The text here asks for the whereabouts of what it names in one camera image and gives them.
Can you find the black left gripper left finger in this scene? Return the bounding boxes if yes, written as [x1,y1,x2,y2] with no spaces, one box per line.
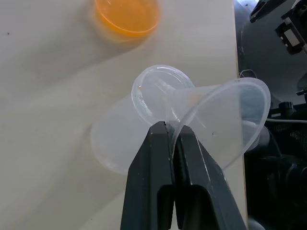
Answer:
[119,121,175,230]

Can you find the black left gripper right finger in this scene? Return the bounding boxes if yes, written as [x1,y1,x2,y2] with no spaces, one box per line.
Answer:
[173,125,248,230]

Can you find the thin grey cable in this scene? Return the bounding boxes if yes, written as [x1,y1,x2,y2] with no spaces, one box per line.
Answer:
[266,117,307,124]

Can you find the cup of orange liquid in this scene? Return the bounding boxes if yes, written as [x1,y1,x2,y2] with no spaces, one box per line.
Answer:
[93,0,161,44]

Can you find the clear plastic cup lying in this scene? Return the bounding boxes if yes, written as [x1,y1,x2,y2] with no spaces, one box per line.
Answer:
[90,64,194,175]

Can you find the dark robot body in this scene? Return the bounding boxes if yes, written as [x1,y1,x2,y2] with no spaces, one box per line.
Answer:
[234,0,307,230]

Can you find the clear plastic cup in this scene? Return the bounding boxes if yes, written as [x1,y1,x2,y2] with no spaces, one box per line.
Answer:
[90,64,194,175]
[164,77,272,172]

